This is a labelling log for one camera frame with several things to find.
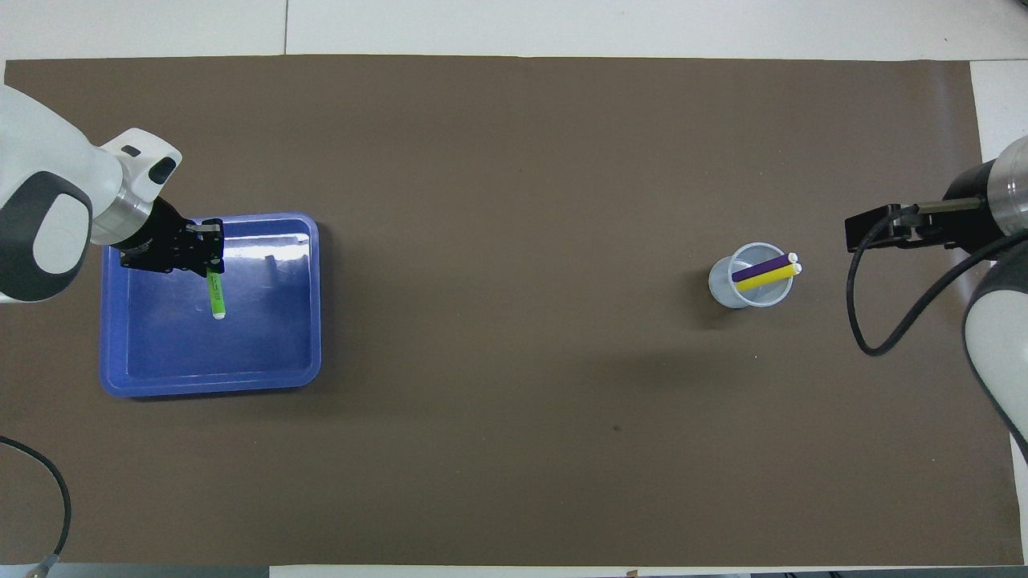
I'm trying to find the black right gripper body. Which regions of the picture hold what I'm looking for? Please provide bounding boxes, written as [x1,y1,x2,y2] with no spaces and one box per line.
[938,161,1003,254]

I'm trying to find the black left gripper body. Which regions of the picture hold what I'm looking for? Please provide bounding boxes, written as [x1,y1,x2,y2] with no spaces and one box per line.
[119,196,195,275]

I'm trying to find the yellow marker pen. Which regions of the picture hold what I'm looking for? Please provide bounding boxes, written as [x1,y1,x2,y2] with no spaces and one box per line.
[736,263,803,293]

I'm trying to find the purple marker pen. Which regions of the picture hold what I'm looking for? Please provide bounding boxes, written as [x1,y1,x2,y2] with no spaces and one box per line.
[731,252,798,283]

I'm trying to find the blue plastic tray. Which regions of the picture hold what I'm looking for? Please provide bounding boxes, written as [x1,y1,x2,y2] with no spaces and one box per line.
[99,212,323,400]

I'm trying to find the light blue mesh pen cup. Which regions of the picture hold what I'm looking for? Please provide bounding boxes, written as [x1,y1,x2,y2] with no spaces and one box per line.
[708,242,796,310]

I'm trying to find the brown table mat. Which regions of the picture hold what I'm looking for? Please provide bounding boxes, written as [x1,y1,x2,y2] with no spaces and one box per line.
[0,55,1025,567]

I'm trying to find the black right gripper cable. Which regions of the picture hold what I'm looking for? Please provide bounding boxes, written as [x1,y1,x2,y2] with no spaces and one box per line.
[847,199,1028,358]

